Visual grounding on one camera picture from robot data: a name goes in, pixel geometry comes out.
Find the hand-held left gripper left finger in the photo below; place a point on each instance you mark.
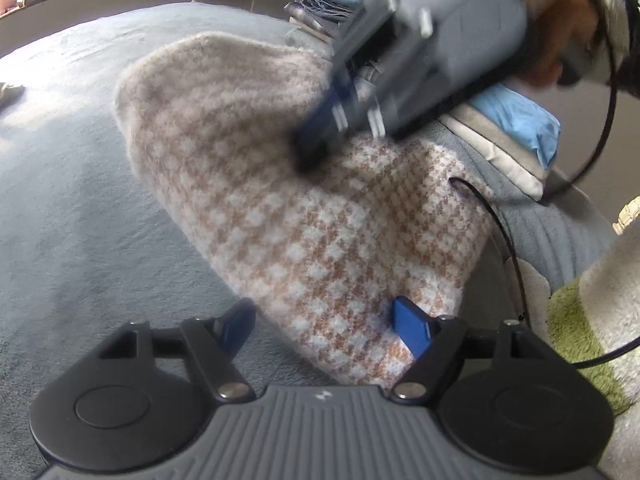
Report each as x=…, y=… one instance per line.
x=240, y=325

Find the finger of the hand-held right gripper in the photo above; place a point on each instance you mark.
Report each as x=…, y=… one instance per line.
x=320, y=125

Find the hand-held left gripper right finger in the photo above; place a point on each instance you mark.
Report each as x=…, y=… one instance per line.
x=410, y=327

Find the beige houndstooth wool coat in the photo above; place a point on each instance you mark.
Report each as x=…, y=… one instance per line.
x=250, y=185

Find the person's right forearm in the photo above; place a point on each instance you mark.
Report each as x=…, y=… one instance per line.
x=617, y=20

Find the person's right hand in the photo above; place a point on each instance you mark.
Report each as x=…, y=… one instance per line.
x=560, y=25

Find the white folded garment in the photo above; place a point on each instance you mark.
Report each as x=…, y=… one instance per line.
x=510, y=170

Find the green fluffy garment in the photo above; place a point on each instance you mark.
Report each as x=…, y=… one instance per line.
x=575, y=330

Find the white fluffy garment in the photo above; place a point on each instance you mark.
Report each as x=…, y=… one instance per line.
x=615, y=280

